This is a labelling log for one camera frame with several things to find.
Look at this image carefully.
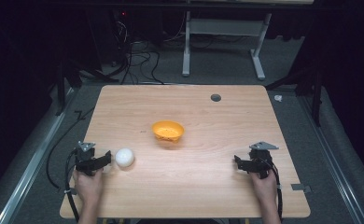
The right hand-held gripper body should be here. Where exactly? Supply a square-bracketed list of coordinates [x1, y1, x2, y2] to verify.
[246, 141, 280, 180]

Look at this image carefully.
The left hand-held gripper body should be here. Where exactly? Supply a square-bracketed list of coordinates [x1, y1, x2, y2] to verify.
[74, 141, 98, 177]

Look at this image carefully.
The white ball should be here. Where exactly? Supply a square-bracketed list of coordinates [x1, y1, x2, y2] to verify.
[114, 147, 136, 168]

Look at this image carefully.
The orange plastic bowl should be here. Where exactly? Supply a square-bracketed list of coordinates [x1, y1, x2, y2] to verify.
[151, 119, 186, 144]

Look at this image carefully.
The person's left hand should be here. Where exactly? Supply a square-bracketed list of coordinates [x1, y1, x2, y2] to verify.
[72, 167, 105, 203]

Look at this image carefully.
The person's right hand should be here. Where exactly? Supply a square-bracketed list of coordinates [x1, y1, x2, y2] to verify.
[248, 170, 279, 204]

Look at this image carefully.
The black metal stand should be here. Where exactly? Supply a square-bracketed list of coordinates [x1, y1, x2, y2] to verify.
[264, 59, 325, 128]
[54, 54, 120, 117]

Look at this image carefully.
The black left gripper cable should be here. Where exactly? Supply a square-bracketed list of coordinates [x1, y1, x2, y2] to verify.
[63, 148, 80, 223]

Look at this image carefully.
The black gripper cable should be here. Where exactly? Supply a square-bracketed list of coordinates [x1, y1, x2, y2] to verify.
[63, 148, 80, 223]
[268, 162, 285, 220]

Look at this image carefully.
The black floor cable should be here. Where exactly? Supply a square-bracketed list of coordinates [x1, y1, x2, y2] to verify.
[45, 106, 96, 189]

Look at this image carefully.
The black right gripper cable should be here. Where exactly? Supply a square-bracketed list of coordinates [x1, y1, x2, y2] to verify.
[268, 162, 285, 220]

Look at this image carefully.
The grey metal bracket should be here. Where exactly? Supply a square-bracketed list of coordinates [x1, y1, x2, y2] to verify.
[290, 183, 313, 194]

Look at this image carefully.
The silver metal floor rail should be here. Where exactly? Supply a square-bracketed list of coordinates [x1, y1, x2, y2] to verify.
[0, 88, 79, 224]
[297, 92, 364, 224]

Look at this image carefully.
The tangle of black cables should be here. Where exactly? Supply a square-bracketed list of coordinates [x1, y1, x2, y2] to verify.
[109, 10, 166, 86]

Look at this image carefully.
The white metal desk frame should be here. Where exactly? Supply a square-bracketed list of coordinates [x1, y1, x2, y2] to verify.
[181, 10, 273, 81]

